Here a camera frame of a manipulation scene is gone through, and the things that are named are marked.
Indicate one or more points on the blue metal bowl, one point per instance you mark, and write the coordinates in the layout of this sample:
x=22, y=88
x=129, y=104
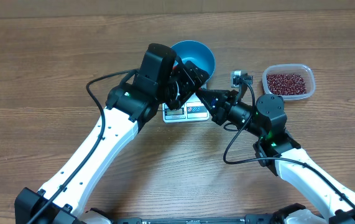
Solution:
x=198, y=53

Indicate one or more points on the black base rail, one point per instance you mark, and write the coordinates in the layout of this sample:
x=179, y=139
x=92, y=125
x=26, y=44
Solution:
x=95, y=215

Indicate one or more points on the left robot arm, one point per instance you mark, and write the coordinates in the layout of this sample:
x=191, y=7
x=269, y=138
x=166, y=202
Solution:
x=130, y=105

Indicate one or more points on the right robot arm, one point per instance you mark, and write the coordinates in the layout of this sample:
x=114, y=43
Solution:
x=277, y=150

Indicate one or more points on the white digital kitchen scale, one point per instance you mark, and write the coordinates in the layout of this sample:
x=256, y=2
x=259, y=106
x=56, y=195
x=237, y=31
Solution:
x=193, y=110

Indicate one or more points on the red beans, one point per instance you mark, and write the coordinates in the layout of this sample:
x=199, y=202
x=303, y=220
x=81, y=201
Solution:
x=286, y=84

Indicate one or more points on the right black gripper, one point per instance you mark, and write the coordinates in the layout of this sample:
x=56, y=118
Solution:
x=221, y=104

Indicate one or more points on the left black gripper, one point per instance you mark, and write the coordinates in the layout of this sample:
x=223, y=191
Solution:
x=191, y=78

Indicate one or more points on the clear plastic container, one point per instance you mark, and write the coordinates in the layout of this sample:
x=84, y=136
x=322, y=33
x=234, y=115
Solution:
x=300, y=69

